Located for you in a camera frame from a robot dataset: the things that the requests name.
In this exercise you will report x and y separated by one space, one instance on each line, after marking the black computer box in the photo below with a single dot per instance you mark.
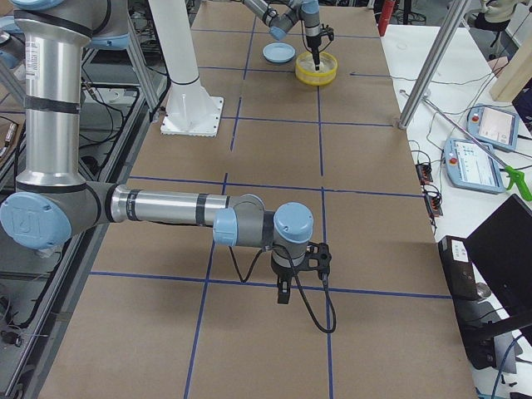
457 268

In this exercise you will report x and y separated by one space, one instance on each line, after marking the metal reacher grabber stick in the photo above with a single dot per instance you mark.
516 177

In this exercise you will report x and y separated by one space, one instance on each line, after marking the near blue teach pendant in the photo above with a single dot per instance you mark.
469 167

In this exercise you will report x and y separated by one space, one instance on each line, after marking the red fire extinguisher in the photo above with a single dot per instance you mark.
385 16

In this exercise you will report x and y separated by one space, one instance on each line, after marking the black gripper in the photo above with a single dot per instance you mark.
312 42
283 275

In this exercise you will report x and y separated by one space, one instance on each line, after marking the aluminium frame post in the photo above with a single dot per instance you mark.
438 49

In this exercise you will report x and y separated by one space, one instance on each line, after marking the white pedestal base plate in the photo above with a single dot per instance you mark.
186 116

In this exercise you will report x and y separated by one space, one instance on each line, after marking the black monitor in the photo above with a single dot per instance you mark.
500 248

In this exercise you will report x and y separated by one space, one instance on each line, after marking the far blue teach pendant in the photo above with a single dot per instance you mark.
494 126

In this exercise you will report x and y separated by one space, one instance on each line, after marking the black usb hub left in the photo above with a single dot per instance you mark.
424 173

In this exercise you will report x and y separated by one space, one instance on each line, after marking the black usb hub right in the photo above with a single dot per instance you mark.
433 206

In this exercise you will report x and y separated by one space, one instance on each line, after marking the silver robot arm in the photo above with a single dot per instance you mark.
53 202
306 12

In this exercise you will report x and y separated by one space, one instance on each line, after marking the brown paper table cover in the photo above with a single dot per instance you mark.
163 314

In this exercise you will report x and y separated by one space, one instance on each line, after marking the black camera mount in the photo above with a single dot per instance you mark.
326 31
317 258

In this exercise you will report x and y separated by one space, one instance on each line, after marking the blue teach pendant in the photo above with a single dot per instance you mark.
494 126
469 167

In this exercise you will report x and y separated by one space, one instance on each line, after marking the yellow plastic steamer basket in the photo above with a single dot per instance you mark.
306 71

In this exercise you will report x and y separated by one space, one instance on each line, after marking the light blue plate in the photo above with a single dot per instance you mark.
279 52

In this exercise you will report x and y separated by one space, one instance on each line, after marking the white camera pedestal column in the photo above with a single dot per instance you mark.
173 30

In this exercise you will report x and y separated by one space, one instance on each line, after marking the black usb hub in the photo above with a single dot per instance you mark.
433 206
424 173

